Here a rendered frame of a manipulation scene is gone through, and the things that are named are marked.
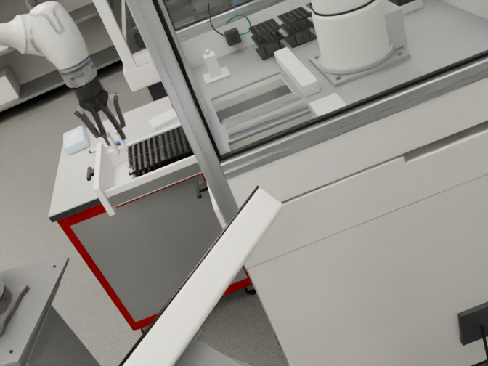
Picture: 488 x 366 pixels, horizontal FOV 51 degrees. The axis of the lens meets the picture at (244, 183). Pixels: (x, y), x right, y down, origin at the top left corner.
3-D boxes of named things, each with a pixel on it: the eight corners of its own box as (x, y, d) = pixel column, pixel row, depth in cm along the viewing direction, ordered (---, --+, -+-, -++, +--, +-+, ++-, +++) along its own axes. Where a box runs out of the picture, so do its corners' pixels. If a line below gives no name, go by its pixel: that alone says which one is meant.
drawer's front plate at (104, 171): (110, 217, 152) (93, 189, 146) (111, 168, 176) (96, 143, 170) (115, 215, 152) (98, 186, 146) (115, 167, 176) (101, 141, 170)
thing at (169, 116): (155, 131, 203) (153, 127, 202) (149, 123, 210) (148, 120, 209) (183, 116, 205) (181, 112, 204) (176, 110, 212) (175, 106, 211)
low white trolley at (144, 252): (140, 347, 218) (48, 216, 176) (136, 255, 269) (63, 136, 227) (266, 297, 218) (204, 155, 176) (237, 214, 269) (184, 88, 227)
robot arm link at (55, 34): (97, 54, 132) (81, 48, 142) (67, -4, 123) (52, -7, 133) (60, 74, 128) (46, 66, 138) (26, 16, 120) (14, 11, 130)
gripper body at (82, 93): (67, 91, 134) (84, 121, 139) (97, 80, 134) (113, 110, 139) (70, 81, 141) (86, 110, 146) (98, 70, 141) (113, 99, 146)
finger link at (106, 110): (95, 96, 142) (99, 94, 142) (118, 127, 149) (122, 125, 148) (94, 102, 139) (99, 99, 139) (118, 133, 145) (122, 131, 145)
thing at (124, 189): (113, 208, 153) (104, 192, 149) (114, 165, 174) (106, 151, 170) (237, 159, 153) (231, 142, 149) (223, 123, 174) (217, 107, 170)
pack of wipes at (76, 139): (89, 147, 210) (84, 137, 208) (68, 156, 209) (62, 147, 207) (87, 132, 223) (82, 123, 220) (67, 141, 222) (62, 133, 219)
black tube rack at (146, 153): (137, 190, 156) (128, 173, 152) (136, 162, 170) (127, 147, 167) (205, 163, 156) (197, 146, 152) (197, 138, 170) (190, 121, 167)
